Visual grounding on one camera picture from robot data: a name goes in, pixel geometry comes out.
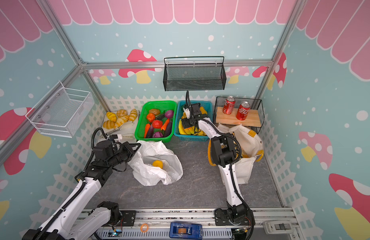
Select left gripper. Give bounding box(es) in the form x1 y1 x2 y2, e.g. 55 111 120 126
107 141 142 168

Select white plastic grocery bag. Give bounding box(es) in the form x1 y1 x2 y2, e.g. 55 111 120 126
129 141 184 187

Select yellow peach fruit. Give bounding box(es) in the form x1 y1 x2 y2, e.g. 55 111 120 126
152 160 164 169

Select white canvas tote bag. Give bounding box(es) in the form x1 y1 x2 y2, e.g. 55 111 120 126
217 124 264 185

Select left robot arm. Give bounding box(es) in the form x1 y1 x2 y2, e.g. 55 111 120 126
23 128 141 240

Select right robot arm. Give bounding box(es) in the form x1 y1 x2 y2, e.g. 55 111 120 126
182 91 255 229

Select teal plastic basket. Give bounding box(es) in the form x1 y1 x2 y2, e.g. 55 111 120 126
173 100 214 142

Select banana bunch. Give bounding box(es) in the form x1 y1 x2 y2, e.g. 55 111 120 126
179 119 204 136

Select white cutting board tray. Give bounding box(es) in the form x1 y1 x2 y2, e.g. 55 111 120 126
102 109 140 143

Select purple onion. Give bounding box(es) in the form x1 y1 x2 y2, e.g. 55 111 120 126
165 110 174 119

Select metal tongs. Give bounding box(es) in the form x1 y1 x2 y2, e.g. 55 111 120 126
105 122 134 136

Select dark purple eggplant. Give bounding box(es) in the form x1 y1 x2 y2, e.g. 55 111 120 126
164 121 173 138

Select small orange carrot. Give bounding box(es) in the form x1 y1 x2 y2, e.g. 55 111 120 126
161 119 171 131

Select bread loaf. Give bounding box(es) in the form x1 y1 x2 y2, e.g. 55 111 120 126
106 112 118 123

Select left red cola can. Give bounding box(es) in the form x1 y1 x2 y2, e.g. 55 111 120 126
223 96 235 115

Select red cola can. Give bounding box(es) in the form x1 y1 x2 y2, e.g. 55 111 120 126
223 96 235 115
236 101 250 121

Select brown potato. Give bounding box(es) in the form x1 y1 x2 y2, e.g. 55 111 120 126
149 109 161 116

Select green plastic basket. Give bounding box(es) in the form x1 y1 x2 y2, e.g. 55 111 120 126
135 101 177 143

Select red tomato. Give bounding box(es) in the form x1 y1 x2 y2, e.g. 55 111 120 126
152 120 163 129

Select long orange carrot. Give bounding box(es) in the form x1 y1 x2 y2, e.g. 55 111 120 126
144 124 151 138

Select right red cola can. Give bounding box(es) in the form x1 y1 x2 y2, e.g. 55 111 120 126
236 101 250 121

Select orange rubber band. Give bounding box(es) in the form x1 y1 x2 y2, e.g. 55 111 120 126
140 223 149 233

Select blue tape dispenser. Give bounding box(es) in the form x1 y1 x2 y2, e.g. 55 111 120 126
169 222 203 240

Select black mesh wall basket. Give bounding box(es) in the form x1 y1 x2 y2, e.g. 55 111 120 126
163 56 227 92

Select black wire wooden shelf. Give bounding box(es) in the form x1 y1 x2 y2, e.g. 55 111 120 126
213 96 265 134

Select white wire wall basket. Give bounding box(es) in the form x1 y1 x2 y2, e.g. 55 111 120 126
25 82 95 138

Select grey switch box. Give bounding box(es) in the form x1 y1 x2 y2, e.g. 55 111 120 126
263 221 294 235

